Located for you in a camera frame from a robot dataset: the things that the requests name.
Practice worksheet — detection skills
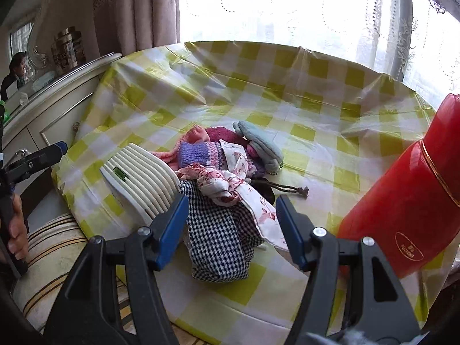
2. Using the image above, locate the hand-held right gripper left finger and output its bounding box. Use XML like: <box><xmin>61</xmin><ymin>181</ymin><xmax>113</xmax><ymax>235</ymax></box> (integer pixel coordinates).
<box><xmin>43</xmin><ymin>195</ymin><xmax>189</xmax><ymax>345</ymax></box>

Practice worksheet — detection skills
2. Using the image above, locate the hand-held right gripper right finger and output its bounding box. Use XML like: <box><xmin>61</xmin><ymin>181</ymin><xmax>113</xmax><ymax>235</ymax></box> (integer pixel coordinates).
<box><xmin>275</xmin><ymin>195</ymin><xmax>423</xmax><ymax>345</ymax></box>

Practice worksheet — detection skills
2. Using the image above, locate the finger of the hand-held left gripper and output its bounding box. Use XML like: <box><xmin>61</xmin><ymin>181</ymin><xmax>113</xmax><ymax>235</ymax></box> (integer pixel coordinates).
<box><xmin>4</xmin><ymin>141</ymin><xmax>69</xmax><ymax>185</ymax></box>

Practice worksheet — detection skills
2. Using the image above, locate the black white houndstooth cloth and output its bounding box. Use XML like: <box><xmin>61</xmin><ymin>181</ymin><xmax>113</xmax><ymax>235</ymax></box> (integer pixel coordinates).
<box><xmin>178</xmin><ymin>180</ymin><xmax>267</xmax><ymax>283</ymax></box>

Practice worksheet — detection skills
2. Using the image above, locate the person's left hand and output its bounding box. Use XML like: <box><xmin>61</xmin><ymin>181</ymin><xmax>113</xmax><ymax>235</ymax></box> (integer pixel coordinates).
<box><xmin>7</xmin><ymin>193</ymin><xmax>31</xmax><ymax>260</ymax></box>

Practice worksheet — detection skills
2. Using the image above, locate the white dresser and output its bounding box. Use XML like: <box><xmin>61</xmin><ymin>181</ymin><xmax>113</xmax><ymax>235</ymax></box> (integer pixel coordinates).
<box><xmin>0</xmin><ymin>52</ymin><xmax>123</xmax><ymax>202</ymax></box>

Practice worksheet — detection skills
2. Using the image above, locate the pile of mixed cloth items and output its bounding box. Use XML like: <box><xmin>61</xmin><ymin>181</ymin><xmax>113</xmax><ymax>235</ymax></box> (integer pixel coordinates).
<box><xmin>177</xmin><ymin>139</ymin><xmax>289</xmax><ymax>251</ymax></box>

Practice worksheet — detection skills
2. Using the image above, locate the white ribbed appliance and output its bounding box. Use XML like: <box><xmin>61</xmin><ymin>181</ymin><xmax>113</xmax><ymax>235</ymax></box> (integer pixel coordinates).
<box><xmin>100</xmin><ymin>143</ymin><xmax>192</xmax><ymax>231</ymax></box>

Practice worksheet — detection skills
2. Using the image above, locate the striped terry towel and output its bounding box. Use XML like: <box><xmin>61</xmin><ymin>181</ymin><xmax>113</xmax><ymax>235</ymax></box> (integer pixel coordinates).
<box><xmin>14</xmin><ymin>211</ymin><xmax>180</xmax><ymax>345</ymax></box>

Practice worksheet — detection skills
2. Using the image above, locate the purple striped knit cloth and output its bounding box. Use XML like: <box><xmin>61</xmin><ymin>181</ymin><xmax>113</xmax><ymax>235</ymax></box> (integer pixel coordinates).
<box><xmin>178</xmin><ymin>139</ymin><xmax>268</xmax><ymax>182</ymax></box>

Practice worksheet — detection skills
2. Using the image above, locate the dark glass jar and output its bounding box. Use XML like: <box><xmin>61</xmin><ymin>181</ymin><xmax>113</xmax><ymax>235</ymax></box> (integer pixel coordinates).
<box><xmin>58</xmin><ymin>26</ymin><xmax>87</xmax><ymax>70</ymax></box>
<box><xmin>50</xmin><ymin>41</ymin><xmax>71</xmax><ymax>75</ymax></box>

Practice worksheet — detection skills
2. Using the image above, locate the light blue fleece glove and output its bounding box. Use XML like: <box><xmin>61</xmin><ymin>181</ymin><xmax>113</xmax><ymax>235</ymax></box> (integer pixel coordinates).
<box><xmin>232</xmin><ymin>120</ymin><xmax>285</xmax><ymax>172</ymax></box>

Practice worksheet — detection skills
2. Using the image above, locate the magenta cloth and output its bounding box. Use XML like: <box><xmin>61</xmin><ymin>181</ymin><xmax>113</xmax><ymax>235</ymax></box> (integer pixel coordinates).
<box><xmin>204</xmin><ymin>126</ymin><xmax>253</xmax><ymax>149</ymax></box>

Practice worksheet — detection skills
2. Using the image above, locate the dresser mirror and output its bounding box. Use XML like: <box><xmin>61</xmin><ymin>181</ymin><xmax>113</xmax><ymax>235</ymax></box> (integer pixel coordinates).
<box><xmin>0</xmin><ymin>5</ymin><xmax>51</xmax><ymax>104</ymax></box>

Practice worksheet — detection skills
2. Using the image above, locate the red thermos flask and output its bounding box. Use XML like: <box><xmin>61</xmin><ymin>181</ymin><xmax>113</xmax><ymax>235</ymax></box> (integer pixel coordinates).
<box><xmin>337</xmin><ymin>93</ymin><xmax>460</xmax><ymax>280</ymax></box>

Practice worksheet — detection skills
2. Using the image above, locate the yellow white checked tablecloth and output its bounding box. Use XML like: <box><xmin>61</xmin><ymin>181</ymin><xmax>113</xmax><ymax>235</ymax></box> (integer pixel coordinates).
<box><xmin>51</xmin><ymin>39</ymin><xmax>451</xmax><ymax>336</ymax></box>

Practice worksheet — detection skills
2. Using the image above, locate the brown curtain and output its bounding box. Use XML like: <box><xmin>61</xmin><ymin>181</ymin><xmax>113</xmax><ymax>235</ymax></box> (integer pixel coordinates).
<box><xmin>91</xmin><ymin>0</ymin><xmax>181</xmax><ymax>57</ymax></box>

